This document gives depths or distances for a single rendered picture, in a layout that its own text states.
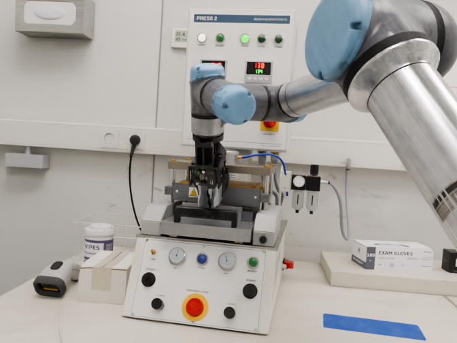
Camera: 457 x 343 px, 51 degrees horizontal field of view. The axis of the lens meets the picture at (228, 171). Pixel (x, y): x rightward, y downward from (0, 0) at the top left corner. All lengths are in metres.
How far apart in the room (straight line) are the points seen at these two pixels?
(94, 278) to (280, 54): 0.81
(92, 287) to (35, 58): 1.06
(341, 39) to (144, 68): 1.35
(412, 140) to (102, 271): 0.89
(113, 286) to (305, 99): 0.66
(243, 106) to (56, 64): 1.18
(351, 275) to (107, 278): 0.74
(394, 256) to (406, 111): 1.12
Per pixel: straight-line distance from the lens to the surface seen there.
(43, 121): 1.93
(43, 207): 2.00
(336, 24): 0.60
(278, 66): 1.44
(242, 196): 1.21
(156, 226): 1.17
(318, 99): 0.88
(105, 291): 1.25
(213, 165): 1.07
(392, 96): 0.55
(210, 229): 1.12
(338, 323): 1.22
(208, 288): 1.12
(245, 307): 1.10
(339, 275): 1.53
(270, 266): 1.11
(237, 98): 0.91
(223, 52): 1.47
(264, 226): 1.13
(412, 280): 1.58
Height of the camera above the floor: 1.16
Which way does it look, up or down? 3 degrees down
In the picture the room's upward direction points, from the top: 4 degrees clockwise
